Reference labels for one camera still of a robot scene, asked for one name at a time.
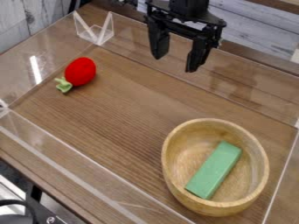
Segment green rectangular block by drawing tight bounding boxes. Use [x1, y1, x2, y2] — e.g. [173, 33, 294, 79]
[185, 141, 242, 200]

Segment clear acrylic corner bracket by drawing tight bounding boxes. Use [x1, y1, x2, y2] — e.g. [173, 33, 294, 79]
[73, 11, 115, 46]

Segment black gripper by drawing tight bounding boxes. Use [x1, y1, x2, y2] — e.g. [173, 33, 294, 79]
[146, 0, 228, 73]

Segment clear acrylic enclosure wall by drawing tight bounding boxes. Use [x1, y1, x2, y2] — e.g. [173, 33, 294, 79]
[0, 4, 299, 224]

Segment red plush strawberry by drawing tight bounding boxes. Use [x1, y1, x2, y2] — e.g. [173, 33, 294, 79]
[55, 57, 98, 94]

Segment brown wooden bowl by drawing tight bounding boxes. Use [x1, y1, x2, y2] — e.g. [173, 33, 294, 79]
[162, 118, 270, 217]

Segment black equipment under table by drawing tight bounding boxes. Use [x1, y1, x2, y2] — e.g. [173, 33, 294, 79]
[0, 182, 77, 224]

